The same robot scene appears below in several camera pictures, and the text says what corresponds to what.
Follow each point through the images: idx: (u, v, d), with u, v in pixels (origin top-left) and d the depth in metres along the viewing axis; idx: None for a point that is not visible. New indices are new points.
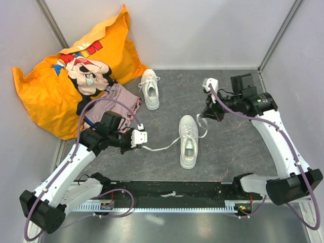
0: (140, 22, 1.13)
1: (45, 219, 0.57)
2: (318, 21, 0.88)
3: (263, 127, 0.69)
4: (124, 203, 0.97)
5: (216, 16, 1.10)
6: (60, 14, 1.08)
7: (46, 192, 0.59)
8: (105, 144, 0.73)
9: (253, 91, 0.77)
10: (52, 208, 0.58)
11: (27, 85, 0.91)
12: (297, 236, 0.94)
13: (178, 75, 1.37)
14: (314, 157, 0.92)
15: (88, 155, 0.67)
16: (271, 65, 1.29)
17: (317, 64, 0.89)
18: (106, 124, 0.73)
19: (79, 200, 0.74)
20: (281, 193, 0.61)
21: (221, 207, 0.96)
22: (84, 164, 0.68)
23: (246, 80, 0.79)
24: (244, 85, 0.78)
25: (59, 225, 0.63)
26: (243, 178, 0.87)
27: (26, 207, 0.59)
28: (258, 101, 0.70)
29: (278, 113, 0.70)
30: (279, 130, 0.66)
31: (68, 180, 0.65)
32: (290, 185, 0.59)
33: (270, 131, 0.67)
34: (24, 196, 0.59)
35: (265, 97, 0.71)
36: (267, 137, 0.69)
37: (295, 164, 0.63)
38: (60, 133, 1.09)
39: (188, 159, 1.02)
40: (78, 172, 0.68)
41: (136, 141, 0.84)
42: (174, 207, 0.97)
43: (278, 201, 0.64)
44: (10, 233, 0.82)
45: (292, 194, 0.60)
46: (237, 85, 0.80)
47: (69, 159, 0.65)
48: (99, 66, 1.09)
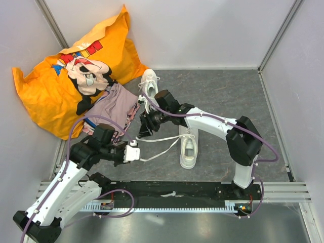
0: (139, 22, 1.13)
1: (38, 240, 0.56)
2: (318, 21, 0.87)
3: (192, 122, 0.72)
4: (124, 203, 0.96)
5: (216, 15, 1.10)
6: (60, 13, 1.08)
7: (37, 213, 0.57)
8: (96, 159, 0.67)
9: (176, 105, 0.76)
10: (45, 228, 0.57)
11: (27, 85, 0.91)
12: (297, 236, 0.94)
13: (177, 75, 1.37)
14: (315, 157, 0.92)
15: (79, 172, 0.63)
16: (271, 65, 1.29)
17: (317, 63, 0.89)
18: (97, 137, 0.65)
19: (76, 207, 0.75)
20: (240, 153, 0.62)
21: (221, 207, 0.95)
22: (77, 180, 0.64)
23: (169, 96, 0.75)
24: (168, 102, 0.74)
25: (55, 238, 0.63)
26: (235, 177, 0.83)
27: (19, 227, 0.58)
28: (179, 112, 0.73)
29: (197, 107, 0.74)
30: (202, 114, 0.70)
31: (61, 199, 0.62)
32: (233, 139, 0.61)
33: (197, 120, 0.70)
34: (16, 217, 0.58)
35: (184, 107, 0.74)
36: (201, 126, 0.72)
37: (226, 124, 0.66)
38: (60, 133, 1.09)
39: (188, 159, 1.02)
40: (71, 188, 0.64)
41: (129, 157, 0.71)
42: (174, 207, 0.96)
43: (247, 161, 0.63)
44: (11, 233, 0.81)
45: (243, 144, 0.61)
46: (160, 103, 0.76)
47: (58, 178, 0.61)
48: (99, 66, 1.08)
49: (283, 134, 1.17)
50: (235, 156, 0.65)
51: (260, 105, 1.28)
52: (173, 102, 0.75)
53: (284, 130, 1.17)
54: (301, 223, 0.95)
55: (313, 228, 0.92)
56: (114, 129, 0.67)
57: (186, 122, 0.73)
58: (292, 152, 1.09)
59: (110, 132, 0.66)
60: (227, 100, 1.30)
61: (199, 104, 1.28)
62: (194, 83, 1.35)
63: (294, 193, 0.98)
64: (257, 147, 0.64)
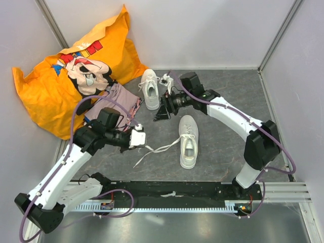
0: (140, 22, 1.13)
1: (40, 223, 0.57)
2: (318, 20, 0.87)
3: (215, 112, 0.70)
4: (124, 203, 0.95)
5: (216, 15, 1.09)
6: (60, 13, 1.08)
7: (39, 196, 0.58)
8: (101, 144, 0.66)
9: (201, 89, 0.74)
10: (46, 211, 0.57)
11: (27, 85, 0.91)
12: (297, 236, 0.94)
13: (178, 75, 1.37)
14: (315, 157, 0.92)
15: (83, 156, 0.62)
16: (271, 65, 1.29)
17: (317, 63, 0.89)
18: (102, 122, 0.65)
19: (78, 199, 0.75)
20: (254, 154, 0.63)
21: (221, 207, 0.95)
22: (80, 164, 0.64)
23: (196, 78, 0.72)
24: (193, 85, 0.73)
25: (58, 223, 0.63)
26: (238, 175, 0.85)
27: (22, 209, 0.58)
28: (203, 97, 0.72)
29: (222, 97, 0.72)
30: (227, 106, 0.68)
31: (64, 182, 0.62)
32: (253, 140, 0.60)
33: (220, 111, 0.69)
34: (18, 199, 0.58)
35: (209, 93, 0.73)
36: (221, 118, 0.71)
37: (250, 123, 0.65)
38: (60, 133, 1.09)
39: (188, 159, 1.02)
40: (75, 172, 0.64)
41: (134, 143, 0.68)
42: (174, 207, 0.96)
43: (259, 164, 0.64)
44: (11, 233, 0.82)
45: (262, 148, 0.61)
46: (186, 84, 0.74)
47: (61, 162, 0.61)
48: (99, 66, 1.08)
49: (283, 134, 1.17)
50: (248, 157, 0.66)
51: (260, 105, 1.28)
52: (198, 86, 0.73)
53: (284, 131, 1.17)
54: (301, 223, 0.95)
55: (313, 228, 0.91)
56: (119, 114, 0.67)
57: (208, 110, 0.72)
58: (292, 151, 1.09)
59: (115, 116, 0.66)
60: (227, 100, 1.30)
61: None
62: None
63: (294, 193, 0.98)
64: (274, 154, 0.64)
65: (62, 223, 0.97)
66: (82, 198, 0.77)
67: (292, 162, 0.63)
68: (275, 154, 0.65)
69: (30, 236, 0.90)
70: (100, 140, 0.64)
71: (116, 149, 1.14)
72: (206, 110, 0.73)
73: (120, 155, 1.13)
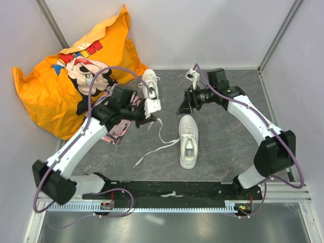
0: (140, 22, 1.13)
1: (56, 190, 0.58)
2: (318, 21, 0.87)
3: (236, 109, 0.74)
4: (124, 203, 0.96)
5: (216, 15, 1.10)
6: (60, 14, 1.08)
7: (58, 162, 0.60)
8: (117, 120, 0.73)
9: (227, 85, 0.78)
10: (63, 178, 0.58)
11: (27, 85, 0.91)
12: (297, 236, 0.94)
13: (178, 75, 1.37)
14: (315, 157, 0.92)
15: (101, 128, 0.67)
16: (271, 65, 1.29)
17: (317, 64, 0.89)
18: (117, 98, 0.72)
19: (85, 185, 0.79)
20: (265, 160, 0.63)
21: (221, 207, 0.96)
22: (96, 138, 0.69)
23: (221, 73, 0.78)
24: (218, 79, 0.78)
25: (70, 197, 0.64)
26: (240, 174, 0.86)
27: (38, 176, 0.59)
28: (228, 92, 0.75)
29: (246, 96, 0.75)
30: (249, 106, 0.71)
31: (80, 153, 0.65)
32: (267, 147, 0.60)
33: (241, 110, 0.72)
34: (36, 165, 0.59)
35: (234, 90, 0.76)
36: (241, 116, 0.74)
37: (269, 129, 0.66)
38: (60, 133, 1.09)
39: (188, 159, 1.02)
40: (90, 145, 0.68)
41: (151, 110, 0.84)
42: (174, 207, 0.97)
43: (267, 172, 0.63)
44: (11, 233, 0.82)
45: (274, 156, 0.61)
46: (212, 79, 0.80)
47: (80, 132, 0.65)
48: (99, 66, 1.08)
49: None
50: (258, 162, 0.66)
51: (260, 105, 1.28)
52: (223, 81, 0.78)
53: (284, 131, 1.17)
54: (301, 224, 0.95)
55: (313, 228, 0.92)
56: (131, 90, 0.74)
57: (229, 107, 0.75)
58: None
59: (128, 93, 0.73)
60: None
61: None
62: None
63: (294, 193, 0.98)
64: (285, 165, 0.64)
65: (62, 223, 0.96)
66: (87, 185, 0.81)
67: (301, 178, 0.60)
68: (286, 166, 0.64)
69: (30, 236, 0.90)
70: (117, 116, 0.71)
71: (116, 149, 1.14)
72: (228, 106, 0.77)
73: (120, 155, 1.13)
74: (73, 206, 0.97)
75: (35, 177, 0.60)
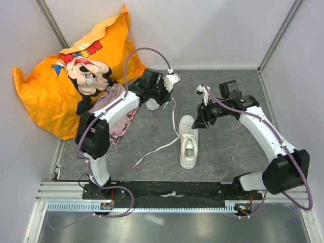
0: (140, 22, 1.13)
1: (100, 137, 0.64)
2: (318, 20, 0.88)
3: (248, 121, 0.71)
4: (124, 203, 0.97)
5: (216, 15, 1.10)
6: (60, 14, 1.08)
7: (105, 114, 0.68)
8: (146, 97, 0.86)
9: (239, 95, 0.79)
10: (107, 128, 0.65)
11: (27, 85, 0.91)
12: (297, 236, 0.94)
13: (178, 75, 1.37)
14: (315, 157, 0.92)
15: (136, 99, 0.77)
16: (271, 65, 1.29)
17: (317, 64, 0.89)
18: (147, 79, 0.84)
19: (102, 166, 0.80)
20: (275, 178, 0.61)
21: (221, 207, 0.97)
22: (130, 107, 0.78)
23: (233, 85, 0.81)
24: (230, 90, 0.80)
25: (103, 152, 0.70)
26: (242, 177, 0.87)
27: (85, 124, 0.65)
28: (242, 102, 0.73)
29: (260, 109, 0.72)
30: (262, 119, 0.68)
31: (118, 114, 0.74)
32: (279, 166, 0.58)
33: (254, 122, 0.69)
34: (86, 113, 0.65)
35: (248, 99, 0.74)
36: (253, 130, 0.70)
37: (281, 146, 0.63)
38: (60, 133, 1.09)
39: (188, 159, 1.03)
40: (124, 112, 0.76)
41: (172, 81, 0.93)
42: (173, 207, 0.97)
43: (276, 189, 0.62)
44: (11, 233, 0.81)
45: (285, 175, 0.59)
46: (224, 90, 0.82)
47: (121, 96, 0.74)
48: (99, 66, 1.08)
49: (282, 134, 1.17)
50: (268, 177, 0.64)
51: (260, 105, 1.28)
52: (235, 92, 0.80)
53: (284, 131, 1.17)
54: (301, 224, 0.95)
55: (313, 228, 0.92)
56: (158, 73, 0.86)
57: (240, 117, 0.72)
58: None
59: (156, 75, 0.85)
60: None
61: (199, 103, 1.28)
62: (194, 83, 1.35)
63: (295, 193, 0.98)
64: (296, 185, 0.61)
65: (62, 223, 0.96)
66: (102, 170, 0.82)
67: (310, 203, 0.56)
68: (296, 186, 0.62)
69: (30, 236, 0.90)
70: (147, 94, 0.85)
71: (116, 149, 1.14)
72: (239, 116, 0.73)
73: (120, 155, 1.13)
74: (73, 206, 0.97)
75: (79, 125, 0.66)
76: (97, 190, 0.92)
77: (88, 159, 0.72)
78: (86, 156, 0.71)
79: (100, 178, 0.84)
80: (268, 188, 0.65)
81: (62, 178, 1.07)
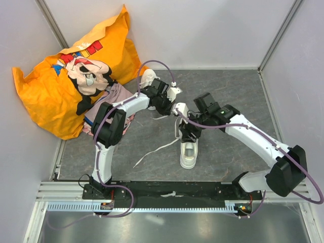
0: (140, 22, 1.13)
1: (118, 125, 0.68)
2: (318, 20, 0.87)
3: (236, 132, 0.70)
4: (124, 203, 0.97)
5: (216, 15, 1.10)
6: (60, 14, 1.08)
7: (122, 105, 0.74)
8: (156, 101, 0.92)
9: (217, 107, 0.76)
10: (124, 118, 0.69)
11: (27, 85, 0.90)
12: (297, 236, 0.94)
13: (178, 75, 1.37)
14: (314, 158, 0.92)
15: (145, 100, 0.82)
16: (271, 66, 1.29)
17: (317, 64, 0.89)
18: (155, 86, 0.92)
19: (108, 162, 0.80)
20: (280, 181, 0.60)
21: (221, 207, 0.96)
22: (140, 107, 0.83)
23: (208, 98, 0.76)
24: (207, 103, 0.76)
25: (116, 144, 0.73)
26: (241, 178, 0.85)
27: (105, 111, 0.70)
28: (223, 114, 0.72)
29: (242, 116, 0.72)
30: (249, 127, 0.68)
31: (131, 110, 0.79)
32: (282, 169, 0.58)
33: (242, 131, 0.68)
34: (106, 103, 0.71)
35: (228, 109, 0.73)
36: (244, 139, 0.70)
37: (276, 149, 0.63)
38: (60, 133, 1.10)
39: (188, 159, 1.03)
40: (135, 109, 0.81)
41: (175, 92, 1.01)
42: (173, 207, 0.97)
43: (285, 191, 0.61)
44: (11, 233, 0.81)
45: (289, 175, 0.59)
46: (200, 105, 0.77)
47: (135, 93, 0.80)
48: (99, 66, 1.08)
49: (282, 134, 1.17)
50: (272, 181, 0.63)
51: (260, 105, 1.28)
52: (212, 104, 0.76)
53: (283, 131, 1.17)
54: (301, 224, 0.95)
55: (313, 228, 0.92)
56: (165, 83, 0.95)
57: (228, 130, 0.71)
58: None
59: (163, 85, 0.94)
60: (227, 100, 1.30)
61: None
62: (194, 83, 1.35)
63: (295, 193, 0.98)
64: (299, 180, 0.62)
65: (62, 223, 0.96)
66: (106, 168, 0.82)
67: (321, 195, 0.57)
68: (299, 180, 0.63)
69: (30, 236, 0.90)
70: (156, 98, 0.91)
71: (116, 149, 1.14)
72: (225, 128, 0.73)
73: (120, 155, 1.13)
74: (72, 206, 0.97)
75: (98, 114, 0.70)
76: (97, 190, 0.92)
77: (99, 148, 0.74)
78: (98, 144, 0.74)
79: (104, 176, 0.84)
80: (275, 191, 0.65)
81: (62, 178, 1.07)
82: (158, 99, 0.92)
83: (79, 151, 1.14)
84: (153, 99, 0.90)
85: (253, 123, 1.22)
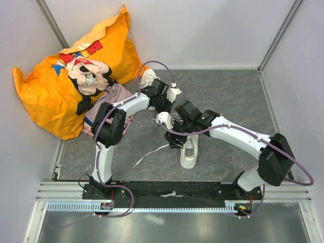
0: (140, 22, 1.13)
1: (118, 125, 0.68)
2: (318, 20, 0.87)
3: (218, 133, 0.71)
4: (124, 203, 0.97)
5: (216, 15, 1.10)
6: (60, 14, 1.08)
7: (122, 105, 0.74)
8: (156, 101, 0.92)
9: (198, 113, 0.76)
10: (124, 118, 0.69)
11: (27, 85, 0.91)
12: (297, 236, 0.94)
13: (178, 75, 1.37)
14: (315, 158, 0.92)
15: (145, 100, 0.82)
16: (271, 65, 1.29)
17: (316, 64, 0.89)
18: (155, 86, 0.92)
19: (108, 162, 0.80)
20: (270, 171, 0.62)
21: (221, 207, 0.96)
22: (139, 107, 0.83)
23: (189, 106, 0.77)
24: (189, 111, 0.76)
25: (116, 144, 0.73)
26: (239, 179, 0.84)
27: (105, 111, 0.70)
28: (204, 120, 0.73)
29: (222, 117, 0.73)
30: (230, 125, 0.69)
31: (132, 110, 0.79)
32: (268, 159, 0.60)
33: (225, 131, 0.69)
34: (106, 103, 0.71)
35: (208, 114, 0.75)
36: (228, 139, 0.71)
37: (258, 140, 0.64)
38: (60, 133, 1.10)
39: (188, 159, 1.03)
40: (135, 109, 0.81)
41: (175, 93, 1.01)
42: (173, 207, 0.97)
43: (278, 180, 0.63)
44: (11, 233, 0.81)
45: (277, 164, 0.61)
46: (182, 113, 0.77)
47: (135, 93, 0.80)
48: (99, 66, 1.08)
49: (283, 134, 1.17)
50: (264, 173, 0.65)
51: (260, 105, 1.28)
52: (194, 111, 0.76)
53: (283, 131, 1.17)
54: (301, 224, 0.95)
55: (313, 228, 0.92)
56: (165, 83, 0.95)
57: (211, 133, 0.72)
58: (292, 151, 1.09)
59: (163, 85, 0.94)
60: (227, 100, 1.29)
61: (199, 104, 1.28)
62: (194, 83, 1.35)
63: (295, 193, 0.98)
64: (289, 166, 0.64)
65: (62, 223, 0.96)
66: (107, 168, 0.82)
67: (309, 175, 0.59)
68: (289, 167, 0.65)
69: (30, 236, 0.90)
70: (156, 98, 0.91)
71: (116, 149, 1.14)
72: (209, 132, 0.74)
73: (120, 155, 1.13)
74: (72, 206, 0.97)
75: (98, 114, 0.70)
76: (97, 190, 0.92)
77: (99, 148, 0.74)
78: (98, 144, 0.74)
79: (104, 176, 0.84)
80: (269, 182, 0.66)
81: (62, 178, 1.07)
82: (158, 99, 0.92)
83: (79, 151, 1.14)
84: (153, 99, 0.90)
85: (253, 123, 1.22)
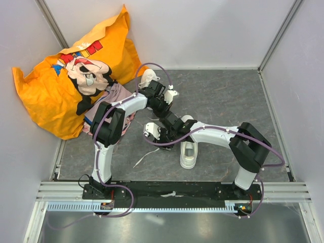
0: (140, 22, 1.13)
1: (117, 124, 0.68)
2: (318, 19, 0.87)
3: (197, 136, 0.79)
4: (124, 203, 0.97)
5: (216, 15, 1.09)
6: (60, 14, 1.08)
7: (121, 104, 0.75)
8: (153, 101, 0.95)
9: (180, 122, 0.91)
10: (123, 117, 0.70)
11: (27, 85, 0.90)
12: (297, 236, 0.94)
13: (178, 75, 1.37)
14: (315, 158, 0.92)
15: (143, 100, 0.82)
16: (271, 65, 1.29)
17: (317, 64, 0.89)
18: (153, 87, 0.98)
19: (108, 161, 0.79)
20: (245, 158, 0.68)
21: (221, 207, 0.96)
22: (137, 107, 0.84)
23: (171, 116, 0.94)
24: (172, 121, 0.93)
25: (115, 143, 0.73)
26: (236, 179, 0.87)
27: (104, 110, 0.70)
28: (185, 128, 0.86)
29: (200, 122, 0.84)
30: (204, 126, 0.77)
31: (130, 110, 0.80)
32: (236, 146, 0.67)
33: (201, 132, 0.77)
34: (104, 101, 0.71)
35: (186, 122, 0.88)
36: (207, 138, 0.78)
37: (228, 132, 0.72)
38: (60, 133, 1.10)
39: (188, 159, 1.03)
40: (133, 109, 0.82)
41: (172, 94, 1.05)
42: (173, 207, 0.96)
43: (255, 165, 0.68)
44: (11, 234, 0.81)
45: (248, 150, 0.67)
46: (167, 124, 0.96)
47: (133, 93, 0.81)
48: (99, 66, 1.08)
49: (283, 134, 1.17)
50: (243, 162, 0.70)
51: (260, 105, 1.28)
52: (176, 120, 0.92)
53: (284, 131, 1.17)
54: (301, 224, 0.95)
55: (313, 228, 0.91)
56: (162, 85, 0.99)
57: (193, 138, 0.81)
58: (292, 151, 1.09)
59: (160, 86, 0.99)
60: (227, 100, 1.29)
61: (199, 104, 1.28)
62: (194, 83, 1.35)
63: (294, 193, 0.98)
64: (266, 153, 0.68)
65: (62, 223, 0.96)
66: (106, 167, 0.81)
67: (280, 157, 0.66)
68: (267, 154, 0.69)
69: (30, 236, 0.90)
70: (153, 99, 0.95)
71: (116, 149, 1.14)
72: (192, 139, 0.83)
73: (120, 155, 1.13)
74: (73, 206, 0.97)
75: (97, 113, 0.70)
76: (98, 189, 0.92)
77: (99, 148, 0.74)
78: (97, 144, 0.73)
79: (104, 175, 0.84)
80: (252, 170, 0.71)
81: (62, 178, 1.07)
82: (156, 100, 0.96)
83: (79, 151, 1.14)
84: (151, 99, 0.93)
85: (252, 123, 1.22)
